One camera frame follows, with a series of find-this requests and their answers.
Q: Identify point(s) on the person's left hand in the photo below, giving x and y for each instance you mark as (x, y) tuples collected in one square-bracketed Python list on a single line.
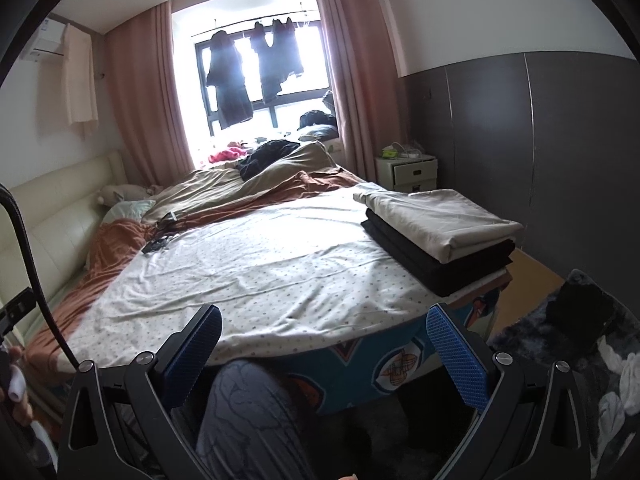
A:
[(22, 417)]

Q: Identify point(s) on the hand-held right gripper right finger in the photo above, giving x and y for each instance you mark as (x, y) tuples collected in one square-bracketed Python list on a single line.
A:
[(457, 355)]

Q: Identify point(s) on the beige duvet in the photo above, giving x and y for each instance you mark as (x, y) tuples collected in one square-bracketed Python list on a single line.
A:
[(200, 185)]

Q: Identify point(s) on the pink cloth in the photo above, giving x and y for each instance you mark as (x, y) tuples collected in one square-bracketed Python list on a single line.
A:
[(225, 155)]

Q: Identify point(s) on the green packet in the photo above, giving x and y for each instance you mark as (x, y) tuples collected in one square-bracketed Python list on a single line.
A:
[(389, 151)]

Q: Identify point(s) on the pile of clothes on floor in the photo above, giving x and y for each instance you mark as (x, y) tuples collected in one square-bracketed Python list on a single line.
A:
[(590, 310)]

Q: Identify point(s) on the person's leg in patterned trousers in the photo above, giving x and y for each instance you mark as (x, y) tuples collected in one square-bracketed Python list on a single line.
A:
[(250, 420)]

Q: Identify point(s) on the cream leather headboard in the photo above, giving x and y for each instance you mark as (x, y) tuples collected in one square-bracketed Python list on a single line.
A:
[(55, 210)]

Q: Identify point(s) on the white dotted bedsheet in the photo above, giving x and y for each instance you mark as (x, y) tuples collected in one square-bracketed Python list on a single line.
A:
[(250, 270)]

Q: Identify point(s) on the pale green pillow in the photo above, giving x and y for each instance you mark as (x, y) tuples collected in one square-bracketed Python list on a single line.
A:
[(127, 209)]

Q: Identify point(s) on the white nightstand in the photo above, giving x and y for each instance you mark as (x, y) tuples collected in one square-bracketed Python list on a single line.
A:
[(410, 175)]

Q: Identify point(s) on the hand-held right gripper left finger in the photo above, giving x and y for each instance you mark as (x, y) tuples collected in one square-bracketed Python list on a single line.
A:
[(195, 355)]

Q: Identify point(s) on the white air conditioner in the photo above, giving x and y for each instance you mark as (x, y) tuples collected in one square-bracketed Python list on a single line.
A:
[(47, 40)]

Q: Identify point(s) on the pink curtain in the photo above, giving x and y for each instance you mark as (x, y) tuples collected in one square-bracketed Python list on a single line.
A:
[(145, 100), (360, 85)]

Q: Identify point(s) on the beige jacket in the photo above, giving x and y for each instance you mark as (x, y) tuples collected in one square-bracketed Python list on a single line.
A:
[(440, 220)]

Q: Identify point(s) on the cream hanging cloth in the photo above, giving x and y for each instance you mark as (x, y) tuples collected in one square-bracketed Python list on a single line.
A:
[(80, 85)]

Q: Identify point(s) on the black crumpled garment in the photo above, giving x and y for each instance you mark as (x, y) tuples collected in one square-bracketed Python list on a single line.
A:
[(265, 157)]

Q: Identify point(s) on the dark framed window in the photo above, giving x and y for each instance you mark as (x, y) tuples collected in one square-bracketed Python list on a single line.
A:
[(272, 115)]

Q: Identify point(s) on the black folded clothes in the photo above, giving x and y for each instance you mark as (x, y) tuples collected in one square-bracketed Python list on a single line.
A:
[(450, 275)]

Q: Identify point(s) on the cream plush toy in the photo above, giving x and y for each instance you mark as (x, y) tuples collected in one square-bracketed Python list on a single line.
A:
[(120, 192)]

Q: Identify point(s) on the grey wardrobe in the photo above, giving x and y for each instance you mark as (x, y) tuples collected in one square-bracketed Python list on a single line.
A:
[(500, 135)]

